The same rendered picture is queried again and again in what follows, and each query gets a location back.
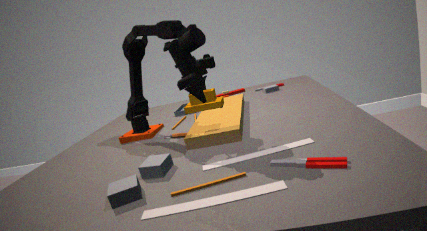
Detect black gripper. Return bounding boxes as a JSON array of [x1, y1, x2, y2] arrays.
[[175, 54, 208, 103]]

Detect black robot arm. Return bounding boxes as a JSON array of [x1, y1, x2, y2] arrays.
[[122, 20, 216, 134]]

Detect white flat strip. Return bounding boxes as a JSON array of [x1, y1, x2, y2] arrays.
[[203, 138, 315, 171], [141, 180, 288, 220]]

